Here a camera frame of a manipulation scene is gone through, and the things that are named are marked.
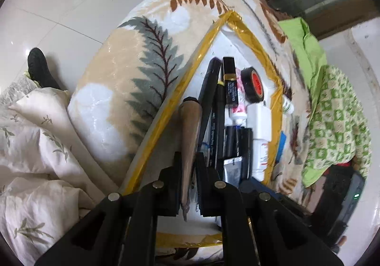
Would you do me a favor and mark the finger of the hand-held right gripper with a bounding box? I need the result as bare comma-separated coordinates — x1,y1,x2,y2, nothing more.
239,177,312,219

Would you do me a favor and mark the white tube red label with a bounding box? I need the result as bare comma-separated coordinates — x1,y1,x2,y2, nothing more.
252,138,269,182

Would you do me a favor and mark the white foam tray yellow tape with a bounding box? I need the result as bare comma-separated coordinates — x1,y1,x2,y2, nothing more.
119,10,284,247

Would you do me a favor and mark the black electrical tape roll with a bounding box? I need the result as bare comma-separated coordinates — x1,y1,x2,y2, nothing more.
240,66,265,105

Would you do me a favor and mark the white charger adapter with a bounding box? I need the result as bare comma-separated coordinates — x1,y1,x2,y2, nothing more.
246,104,273,140

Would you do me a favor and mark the black marker yellow cap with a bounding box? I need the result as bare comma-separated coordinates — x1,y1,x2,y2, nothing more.
212,80,225,168

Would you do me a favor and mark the white green small bottle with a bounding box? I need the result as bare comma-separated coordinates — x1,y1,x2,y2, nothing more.
282,95,295,114

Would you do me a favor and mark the black shoe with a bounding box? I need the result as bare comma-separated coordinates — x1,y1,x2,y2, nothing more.
27,48,61,90

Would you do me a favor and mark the green printed cloth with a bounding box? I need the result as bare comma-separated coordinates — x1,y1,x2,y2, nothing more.
277,17,371,188

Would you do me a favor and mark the leaf print fleece blanket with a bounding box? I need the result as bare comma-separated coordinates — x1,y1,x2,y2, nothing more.
68,0,315,261

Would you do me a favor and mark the blue battery pack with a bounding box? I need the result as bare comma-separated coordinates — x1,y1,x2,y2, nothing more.
275,131,287,166

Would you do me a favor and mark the wooden handle tool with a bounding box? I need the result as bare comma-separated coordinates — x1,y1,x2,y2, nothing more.
179,97,204,222

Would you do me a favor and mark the black gold lipstick tube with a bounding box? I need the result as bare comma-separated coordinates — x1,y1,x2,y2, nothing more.
222,57,239,106

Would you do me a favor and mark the silver tube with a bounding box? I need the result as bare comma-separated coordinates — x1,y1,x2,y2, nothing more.
223,157,243,188

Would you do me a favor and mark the black gel pen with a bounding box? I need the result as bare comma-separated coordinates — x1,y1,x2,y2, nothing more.
197,58,222,148

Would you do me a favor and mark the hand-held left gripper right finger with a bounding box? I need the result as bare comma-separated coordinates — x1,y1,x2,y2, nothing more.
196,152,346,266

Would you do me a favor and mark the white leaf print fabric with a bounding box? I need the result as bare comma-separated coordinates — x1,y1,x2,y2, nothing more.
0,76,125,266

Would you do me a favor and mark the thick black marker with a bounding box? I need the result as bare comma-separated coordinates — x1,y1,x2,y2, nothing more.
225,126,238,160

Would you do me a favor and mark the pink white tube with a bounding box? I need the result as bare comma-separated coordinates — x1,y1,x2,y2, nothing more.
227,103,247,127

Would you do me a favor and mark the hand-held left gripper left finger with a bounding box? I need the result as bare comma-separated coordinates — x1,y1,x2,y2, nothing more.
34,152,182,266

